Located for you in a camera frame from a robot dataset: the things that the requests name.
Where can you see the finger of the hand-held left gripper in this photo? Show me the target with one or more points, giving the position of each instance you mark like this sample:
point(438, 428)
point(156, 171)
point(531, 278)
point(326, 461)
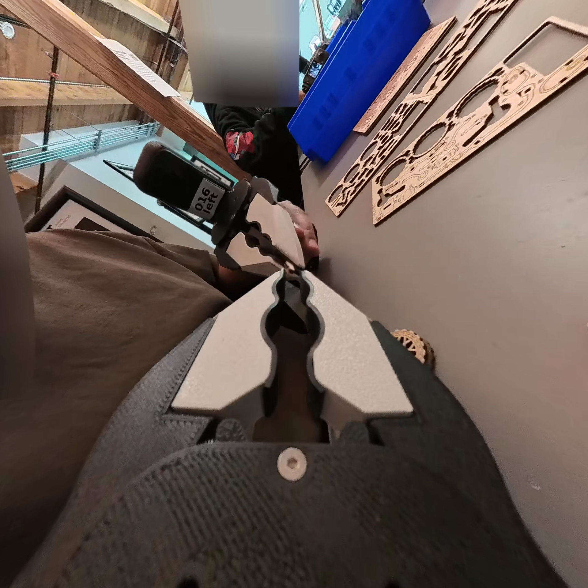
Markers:
point(280, 229)

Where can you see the wooden ceiling beam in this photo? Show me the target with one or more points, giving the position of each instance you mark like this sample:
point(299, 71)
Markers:
point(115, 64)

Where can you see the grey desk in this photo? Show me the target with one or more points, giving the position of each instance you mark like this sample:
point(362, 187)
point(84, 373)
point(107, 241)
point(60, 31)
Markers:
point(505, 321)

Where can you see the black device beside bin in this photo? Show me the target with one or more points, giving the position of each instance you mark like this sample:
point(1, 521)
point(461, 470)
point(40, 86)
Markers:
point(316, 66)

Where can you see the small wooden puzzle piece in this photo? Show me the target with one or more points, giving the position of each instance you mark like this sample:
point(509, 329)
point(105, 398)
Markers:
point(290, 268)

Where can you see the wooden puzzle sheet round cutouts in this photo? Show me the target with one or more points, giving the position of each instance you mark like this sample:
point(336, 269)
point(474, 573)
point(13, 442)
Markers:
point(482, 128)

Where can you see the person's left hand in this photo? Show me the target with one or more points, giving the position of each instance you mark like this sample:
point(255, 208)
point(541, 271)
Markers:
point(305, 234)

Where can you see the black framed picture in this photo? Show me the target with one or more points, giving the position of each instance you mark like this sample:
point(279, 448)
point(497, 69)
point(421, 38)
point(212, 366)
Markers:
point(82, 216)

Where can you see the wooden gear wheel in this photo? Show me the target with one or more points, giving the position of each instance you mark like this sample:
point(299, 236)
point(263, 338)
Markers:
point(415, 347)

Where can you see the person's brown shirt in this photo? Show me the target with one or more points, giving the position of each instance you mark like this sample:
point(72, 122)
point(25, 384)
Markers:
point(105, 330)

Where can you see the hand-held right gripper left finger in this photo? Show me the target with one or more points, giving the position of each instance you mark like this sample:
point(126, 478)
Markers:
point(229, 358)

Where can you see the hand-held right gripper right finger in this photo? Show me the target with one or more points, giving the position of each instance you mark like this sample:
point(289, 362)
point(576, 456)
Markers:
point(353, 358)

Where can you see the white paper sign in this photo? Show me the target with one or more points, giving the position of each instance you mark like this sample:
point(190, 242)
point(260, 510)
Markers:
point(138, 66)

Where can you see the blue plastic bin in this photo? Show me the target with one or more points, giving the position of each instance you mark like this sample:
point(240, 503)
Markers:
point(358, 78)

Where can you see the wooden puzzle sheet many cutouts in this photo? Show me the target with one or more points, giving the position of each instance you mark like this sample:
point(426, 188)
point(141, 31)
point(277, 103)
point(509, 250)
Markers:
point(413, 119)

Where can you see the reddish brown wooden board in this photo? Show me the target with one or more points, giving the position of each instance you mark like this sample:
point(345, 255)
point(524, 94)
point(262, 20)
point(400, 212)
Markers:
point(404, 78)

